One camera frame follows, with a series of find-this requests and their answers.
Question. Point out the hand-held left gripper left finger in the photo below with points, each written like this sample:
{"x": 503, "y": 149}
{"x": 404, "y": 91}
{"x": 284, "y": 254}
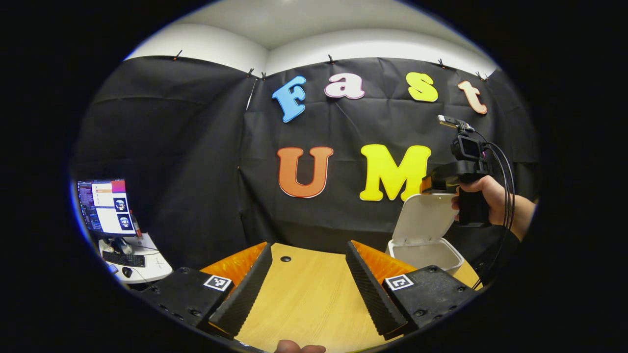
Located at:
{"x": 248, "y": 291}

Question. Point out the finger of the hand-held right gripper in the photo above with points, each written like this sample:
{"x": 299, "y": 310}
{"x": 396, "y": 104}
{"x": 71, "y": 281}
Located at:
{"x": 426, "y": 185}

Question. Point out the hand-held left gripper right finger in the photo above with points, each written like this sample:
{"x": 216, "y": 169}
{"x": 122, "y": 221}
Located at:
{"x": 373, "y": 296}

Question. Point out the white desktop garbage bin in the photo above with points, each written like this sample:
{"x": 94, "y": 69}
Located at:
{"x": 422, "y": 220}

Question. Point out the white side table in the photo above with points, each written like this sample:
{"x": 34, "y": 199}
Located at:
{"x": 152, "y": 267}

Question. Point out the black computer mouse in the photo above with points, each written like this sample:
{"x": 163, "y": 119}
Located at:
{"x": 127, "y": 272}

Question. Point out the black keyboard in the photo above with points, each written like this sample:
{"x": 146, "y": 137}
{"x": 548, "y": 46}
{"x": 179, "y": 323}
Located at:
{"x": 122, "y": 259}

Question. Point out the computer monitor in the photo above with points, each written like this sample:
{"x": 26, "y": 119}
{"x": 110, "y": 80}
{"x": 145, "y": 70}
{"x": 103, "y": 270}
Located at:
{"x": 105, "y": 208}

